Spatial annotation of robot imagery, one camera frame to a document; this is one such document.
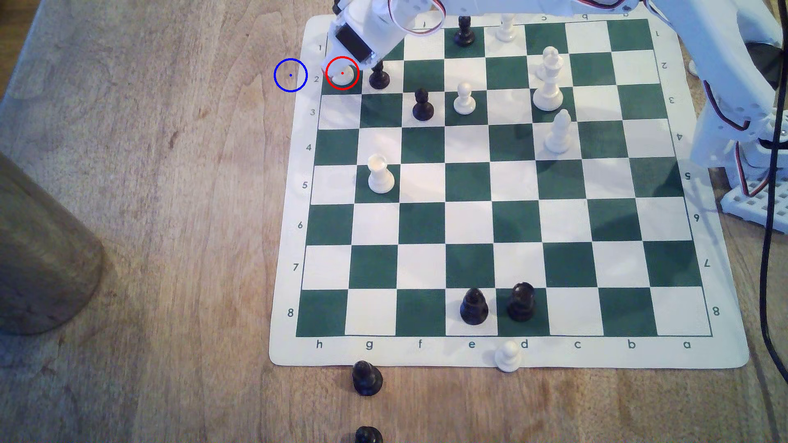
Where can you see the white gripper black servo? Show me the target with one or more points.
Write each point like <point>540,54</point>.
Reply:
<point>355,44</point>

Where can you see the white chess pawn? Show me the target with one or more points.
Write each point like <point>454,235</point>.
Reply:
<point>464,101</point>
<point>343,75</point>
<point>508,358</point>
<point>506,29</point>

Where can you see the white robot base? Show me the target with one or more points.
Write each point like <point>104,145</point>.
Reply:
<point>754,206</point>

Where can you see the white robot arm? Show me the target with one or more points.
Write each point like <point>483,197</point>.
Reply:
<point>708,37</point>

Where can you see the black chess pawn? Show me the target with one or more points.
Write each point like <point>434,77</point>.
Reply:
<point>368,436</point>
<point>378,77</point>
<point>465,35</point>
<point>422,106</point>
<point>367,379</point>

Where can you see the white chess rook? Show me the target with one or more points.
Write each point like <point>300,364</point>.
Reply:
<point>380,177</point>

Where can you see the tall white chess queen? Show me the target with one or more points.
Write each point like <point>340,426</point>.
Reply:
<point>548,89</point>

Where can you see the white chess bishop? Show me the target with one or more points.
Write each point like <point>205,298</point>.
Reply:
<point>559,136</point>

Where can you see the green and white chess mat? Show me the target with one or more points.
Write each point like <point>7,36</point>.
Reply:
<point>511,234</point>

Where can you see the black chess bishop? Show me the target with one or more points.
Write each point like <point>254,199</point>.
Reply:
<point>474,309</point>

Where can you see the black chess rook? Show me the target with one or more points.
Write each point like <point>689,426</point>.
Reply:
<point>521,303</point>

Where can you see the blurred brown cylinder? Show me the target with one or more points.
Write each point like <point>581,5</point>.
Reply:
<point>43,258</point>

